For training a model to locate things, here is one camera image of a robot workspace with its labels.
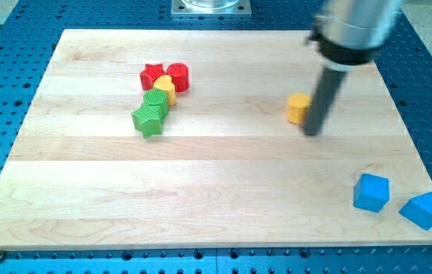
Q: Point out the yellow hexagon block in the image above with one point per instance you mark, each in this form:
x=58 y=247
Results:
x=297 y=106

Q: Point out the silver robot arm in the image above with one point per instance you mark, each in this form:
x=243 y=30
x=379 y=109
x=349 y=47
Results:
x=352 y=32

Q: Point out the yellow heart block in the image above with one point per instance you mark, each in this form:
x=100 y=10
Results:
x=166 y=84

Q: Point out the light wooden board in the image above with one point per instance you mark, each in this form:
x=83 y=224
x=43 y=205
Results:
x=228 y=169

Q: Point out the green star block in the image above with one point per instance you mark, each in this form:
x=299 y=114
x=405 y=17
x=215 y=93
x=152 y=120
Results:
x=147 y=119

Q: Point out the red cylinder block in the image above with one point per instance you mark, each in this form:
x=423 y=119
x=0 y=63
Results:
x=179 y=73

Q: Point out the green cylinder block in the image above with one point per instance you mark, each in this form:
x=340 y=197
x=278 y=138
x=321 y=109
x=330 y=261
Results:
x=157 y=97

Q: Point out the red star block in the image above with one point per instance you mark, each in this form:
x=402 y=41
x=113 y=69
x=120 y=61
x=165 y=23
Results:
x=150 y=74

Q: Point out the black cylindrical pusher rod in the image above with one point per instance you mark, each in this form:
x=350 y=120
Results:
x=324 y=95

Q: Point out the blue cube block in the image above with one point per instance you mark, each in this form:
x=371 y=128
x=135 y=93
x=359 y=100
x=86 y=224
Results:
x=371 y=193

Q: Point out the blue triangular block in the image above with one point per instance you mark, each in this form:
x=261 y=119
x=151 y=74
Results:
x=418 y=209

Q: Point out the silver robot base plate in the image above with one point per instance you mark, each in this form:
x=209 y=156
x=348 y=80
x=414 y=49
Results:
x=205 y=8

